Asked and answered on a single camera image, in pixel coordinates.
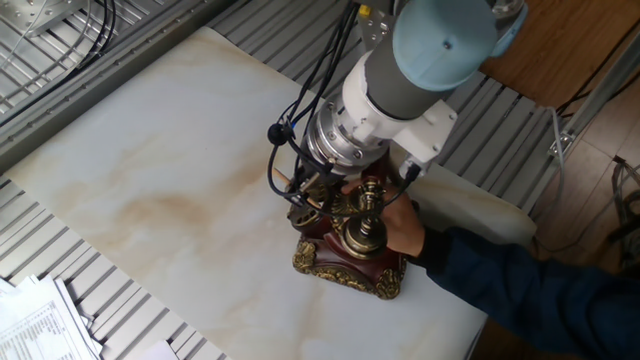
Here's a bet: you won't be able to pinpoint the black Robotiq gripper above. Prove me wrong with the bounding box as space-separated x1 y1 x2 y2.
292 162 341 201

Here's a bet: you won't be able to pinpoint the red brass rotary phone base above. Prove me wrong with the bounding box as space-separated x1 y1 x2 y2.
286 159 409 301

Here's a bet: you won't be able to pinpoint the forearm in dark blue sleeve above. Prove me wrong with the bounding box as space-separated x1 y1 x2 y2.
407 225 640 360

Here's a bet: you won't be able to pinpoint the brass and red phone handset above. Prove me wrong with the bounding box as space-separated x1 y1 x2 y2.
339 154 391 261

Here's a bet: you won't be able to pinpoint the person's bare hand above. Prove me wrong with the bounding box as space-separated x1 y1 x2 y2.
340 178 427 259

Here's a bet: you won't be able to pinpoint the white marble pattern board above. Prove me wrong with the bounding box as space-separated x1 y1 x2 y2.
2 25 539 360

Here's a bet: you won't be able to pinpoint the silver robot mounting plate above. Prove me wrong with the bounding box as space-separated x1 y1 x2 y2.
357 0 401 54

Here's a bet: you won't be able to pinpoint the blank white paper sheet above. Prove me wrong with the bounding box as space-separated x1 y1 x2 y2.
139 339 181 360

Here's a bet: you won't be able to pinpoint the stack of printed papers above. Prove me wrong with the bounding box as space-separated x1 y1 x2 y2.
0 273 104 360

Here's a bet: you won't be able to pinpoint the silver perforated metal plate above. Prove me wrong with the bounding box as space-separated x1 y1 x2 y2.
0 0 87 39

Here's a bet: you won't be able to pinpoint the black gripper cable bundle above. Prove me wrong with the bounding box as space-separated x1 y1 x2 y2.
266 0 422 219

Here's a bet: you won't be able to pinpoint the black cables on table edge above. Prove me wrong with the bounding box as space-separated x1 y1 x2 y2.
0 0 117 127

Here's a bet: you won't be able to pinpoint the aluminium frame beam with bracket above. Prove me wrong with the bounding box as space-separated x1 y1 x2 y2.
547 29 640 157

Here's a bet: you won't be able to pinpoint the black floor cable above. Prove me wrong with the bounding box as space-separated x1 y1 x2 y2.
608 154 640 271

